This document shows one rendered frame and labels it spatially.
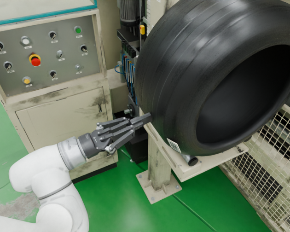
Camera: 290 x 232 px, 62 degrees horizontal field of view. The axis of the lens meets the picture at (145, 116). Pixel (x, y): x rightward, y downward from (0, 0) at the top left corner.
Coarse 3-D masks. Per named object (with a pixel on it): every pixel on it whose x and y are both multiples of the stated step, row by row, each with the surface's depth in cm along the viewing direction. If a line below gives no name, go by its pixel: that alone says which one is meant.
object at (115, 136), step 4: (124, 128) 75; (128, 128) 75; (116, 132) 75; (120, 132) 75; (124, 132) 75; (104, 136) 74; (108, 136) 74; (112, 136) 74; (116, 136) 75; (120, 136) 76; (100, 140) 73; (112, 140) 76
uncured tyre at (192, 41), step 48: (192, 0) 69; (240, 0) 63; (144, 48) 75; (192, 48) 61; (240, 48) 60; (288, 48) 87; (144, 96) 78; (192, 96) 63; (240, 96) 108; (288, 96) 88; (192, 144) 78
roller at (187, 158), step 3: (183, 156) 96; (186, 156) 95; (189, 156) 94; (192, 156) 94; (195, 156) 95; (186, 159) 95; (189, 159) 94; (192, 159) 93; (195, 159) 93; (186, 162) 95; (189, 162) 93; (192, 162) 94; (195, 162) 95; (189, 165) 95; (192, 165) 95
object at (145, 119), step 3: (150, 114) 78; (144, 117) 77; (147, 117) 77; (150, 117) 78; (138, 120) 77; (141, 120) 77; (144, 120) 78; (147, 120) 78; (150, 120) 79; (132, 123) 76; (135, 123) 77; (144, 123) 79
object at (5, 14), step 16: (0, 0) 94; (16, 0) 96; (32, 0) 99; (48, 0) 102; (64, 0) 104; (80, 0) 107; (96, 0) 110; (0, 16) 97; (16, 16) 100; (32, 16) 102
